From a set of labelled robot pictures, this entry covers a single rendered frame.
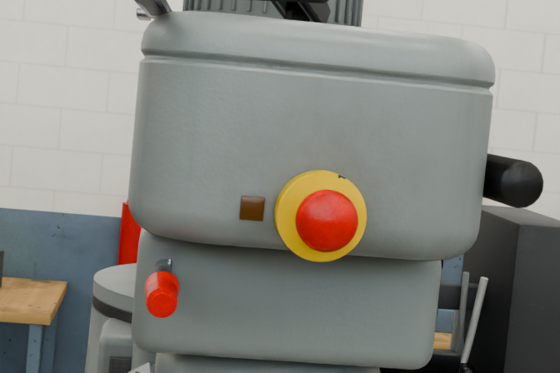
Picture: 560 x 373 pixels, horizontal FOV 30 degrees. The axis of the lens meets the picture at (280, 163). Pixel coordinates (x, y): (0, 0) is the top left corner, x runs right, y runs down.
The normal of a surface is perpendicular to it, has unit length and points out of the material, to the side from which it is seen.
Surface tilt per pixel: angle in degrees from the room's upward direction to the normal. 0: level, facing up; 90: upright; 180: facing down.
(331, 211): 85
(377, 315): 90
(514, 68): 90
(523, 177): 90
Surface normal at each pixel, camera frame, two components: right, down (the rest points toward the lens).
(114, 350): 0.11, 0.07
